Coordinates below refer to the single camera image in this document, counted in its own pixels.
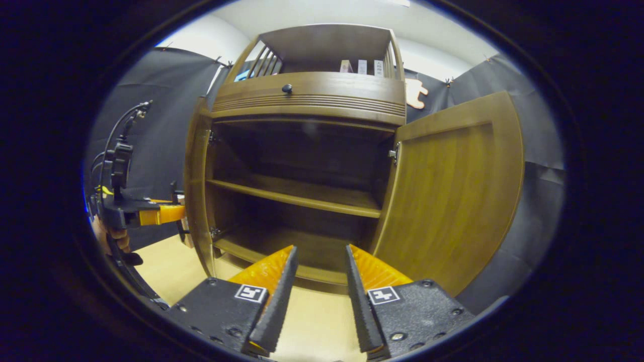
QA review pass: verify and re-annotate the wooden drawer front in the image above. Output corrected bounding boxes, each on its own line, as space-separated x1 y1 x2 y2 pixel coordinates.
211 71 407 126

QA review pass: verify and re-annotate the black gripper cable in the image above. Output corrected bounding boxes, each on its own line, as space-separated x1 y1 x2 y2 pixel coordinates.
98 100 153 202

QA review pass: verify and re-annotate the wooden shoe cabinet door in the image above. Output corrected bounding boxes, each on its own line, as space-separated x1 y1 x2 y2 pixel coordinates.
183 97 218 278
371 90 525 298

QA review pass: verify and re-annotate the wooden double-door shoe cabinet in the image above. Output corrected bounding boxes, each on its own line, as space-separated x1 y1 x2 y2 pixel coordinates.
182 23 525 298

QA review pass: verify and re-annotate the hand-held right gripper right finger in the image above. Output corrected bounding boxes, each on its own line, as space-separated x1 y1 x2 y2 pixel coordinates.
345 244 477 360

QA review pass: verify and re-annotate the wooden inner shelf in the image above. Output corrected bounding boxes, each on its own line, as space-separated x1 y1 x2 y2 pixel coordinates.
206 173 383 219

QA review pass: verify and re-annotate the black door handle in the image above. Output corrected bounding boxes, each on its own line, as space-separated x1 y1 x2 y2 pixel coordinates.
170 181 192 245

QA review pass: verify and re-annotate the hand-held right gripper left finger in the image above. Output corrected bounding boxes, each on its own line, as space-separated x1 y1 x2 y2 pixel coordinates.
168 245 299 356

